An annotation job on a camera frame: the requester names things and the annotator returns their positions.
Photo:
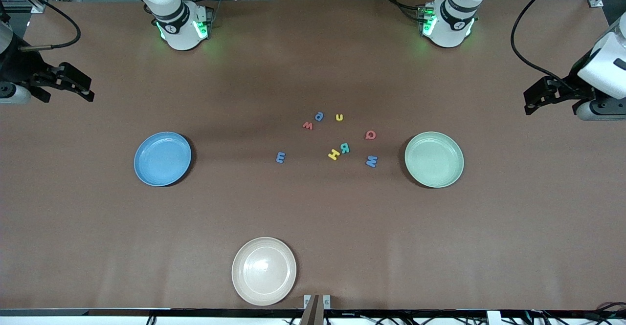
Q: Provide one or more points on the beige round plate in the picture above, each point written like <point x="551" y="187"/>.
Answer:
<point x="264" y="271"/>

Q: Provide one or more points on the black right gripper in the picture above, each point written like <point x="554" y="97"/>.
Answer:
<point x="18" y="68"/>

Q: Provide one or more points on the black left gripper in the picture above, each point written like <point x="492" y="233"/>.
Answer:
<point x="573" y="88"/>

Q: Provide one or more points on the red foam letter w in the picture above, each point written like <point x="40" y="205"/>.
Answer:
<point x="307" y="125"/>

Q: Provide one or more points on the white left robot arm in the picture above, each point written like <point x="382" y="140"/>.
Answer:
<point x="450" y="27"/>

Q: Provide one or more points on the teal foam letter R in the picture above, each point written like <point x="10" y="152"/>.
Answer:
<point x="345" y="148"/>

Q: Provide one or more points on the blue round plate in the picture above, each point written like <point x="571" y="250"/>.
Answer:
<point x="162" y="159"/>

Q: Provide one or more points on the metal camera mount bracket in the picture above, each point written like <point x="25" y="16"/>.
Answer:
<point x="317" y="310"/>

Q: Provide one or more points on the blue foam letter a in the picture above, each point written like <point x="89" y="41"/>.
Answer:
<point x="319" y="116"/>

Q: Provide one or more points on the red foam letter Q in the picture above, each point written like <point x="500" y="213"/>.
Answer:
<point x="370" y="135"/>

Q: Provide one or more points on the yellow foam letter H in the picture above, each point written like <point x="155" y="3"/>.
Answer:
<point x="334" y="154"/>

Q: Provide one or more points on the blue foam letter m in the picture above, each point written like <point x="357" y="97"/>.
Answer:
<point x="280" y="157"/>

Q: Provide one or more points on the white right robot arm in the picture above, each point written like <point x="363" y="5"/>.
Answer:
<point x="181" y="32"/>

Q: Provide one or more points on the blue foam letter W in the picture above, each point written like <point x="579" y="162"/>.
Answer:
<point x="371" y="161"/>

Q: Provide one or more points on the green round plate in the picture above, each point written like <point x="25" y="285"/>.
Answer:
<point x="434" y="160"/>

